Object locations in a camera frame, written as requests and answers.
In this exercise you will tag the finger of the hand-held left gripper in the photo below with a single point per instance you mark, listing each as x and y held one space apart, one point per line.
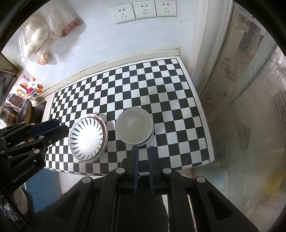
44 126
57 133

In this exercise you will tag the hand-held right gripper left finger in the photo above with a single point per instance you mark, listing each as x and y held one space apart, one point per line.
135 169

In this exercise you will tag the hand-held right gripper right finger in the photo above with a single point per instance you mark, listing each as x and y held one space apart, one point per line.
151 171

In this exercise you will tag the white plate with blue leaves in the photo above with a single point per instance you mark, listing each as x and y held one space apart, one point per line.
87 138

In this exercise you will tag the black glass cooktop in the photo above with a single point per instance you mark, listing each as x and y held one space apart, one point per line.
41 110

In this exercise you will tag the dark wok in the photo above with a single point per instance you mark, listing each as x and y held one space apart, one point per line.
26 111

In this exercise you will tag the blue cabinet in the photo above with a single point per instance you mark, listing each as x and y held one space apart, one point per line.
42 183

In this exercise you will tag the steel pot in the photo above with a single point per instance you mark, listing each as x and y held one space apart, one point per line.
6 117

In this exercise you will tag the steel range hood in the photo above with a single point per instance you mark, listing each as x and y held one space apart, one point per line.
6 84

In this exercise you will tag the plastic bag with orange contents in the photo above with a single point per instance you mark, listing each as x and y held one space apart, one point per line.
44 58

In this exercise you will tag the black and white checkered mat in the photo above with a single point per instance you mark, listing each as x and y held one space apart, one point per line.
156 89

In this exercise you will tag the plastic bag with white contents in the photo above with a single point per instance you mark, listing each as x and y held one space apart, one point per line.
36 39

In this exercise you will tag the plastic bag with brown contents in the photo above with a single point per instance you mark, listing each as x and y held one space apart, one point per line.
67 25

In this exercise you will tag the glass sliding door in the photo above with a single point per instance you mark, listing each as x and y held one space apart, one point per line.
257 111

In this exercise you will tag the white wall socket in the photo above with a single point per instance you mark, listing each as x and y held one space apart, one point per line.
122 14
144 10
165 7

